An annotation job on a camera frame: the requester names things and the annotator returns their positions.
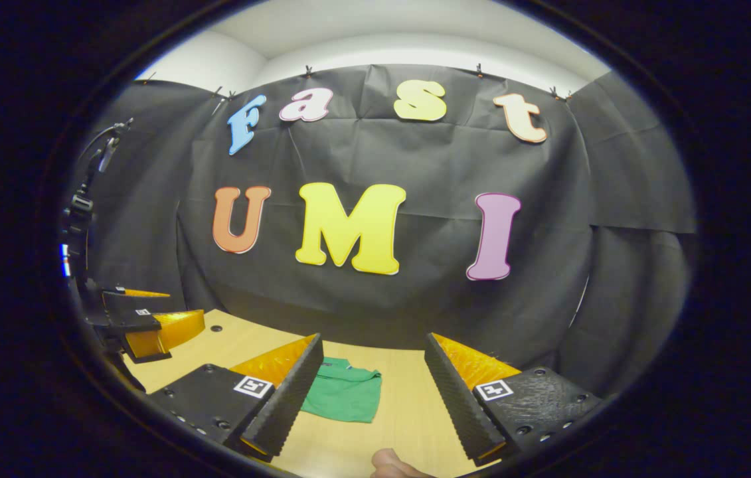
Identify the blue lit screen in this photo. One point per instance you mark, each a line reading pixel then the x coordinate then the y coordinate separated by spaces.
pixel 64 259

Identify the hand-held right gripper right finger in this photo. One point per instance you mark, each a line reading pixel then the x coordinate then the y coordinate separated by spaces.
pixel 458 405

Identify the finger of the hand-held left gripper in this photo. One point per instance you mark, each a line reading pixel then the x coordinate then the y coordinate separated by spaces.
pixel 136 293
pixel 163 332

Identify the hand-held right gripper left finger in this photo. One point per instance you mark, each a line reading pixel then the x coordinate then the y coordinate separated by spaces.
pixel 289 405

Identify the black backdrop cloth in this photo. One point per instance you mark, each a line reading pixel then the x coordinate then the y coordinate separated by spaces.
pixel 428 305

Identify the green T-shirt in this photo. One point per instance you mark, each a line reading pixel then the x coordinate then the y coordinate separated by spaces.
pixel 348 395

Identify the row of black cloth clips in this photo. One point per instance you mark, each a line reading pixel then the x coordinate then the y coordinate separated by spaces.
pixel 309 70

